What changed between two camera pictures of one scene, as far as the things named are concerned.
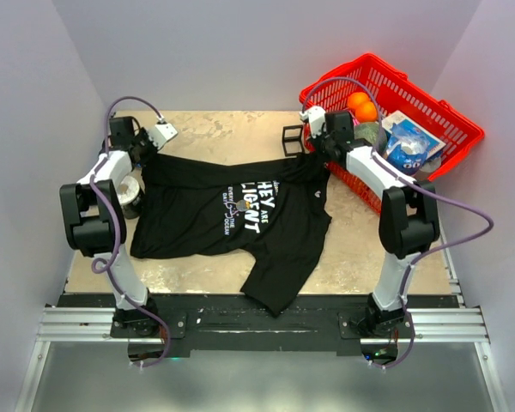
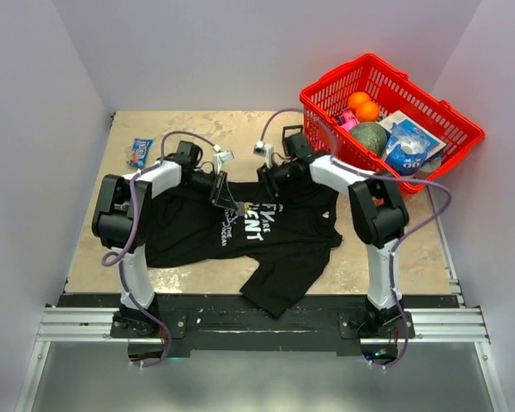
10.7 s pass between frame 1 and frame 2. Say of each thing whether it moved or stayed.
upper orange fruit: stayed
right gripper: moved
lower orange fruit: stayed
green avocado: stayed
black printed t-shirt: moved
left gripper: moved
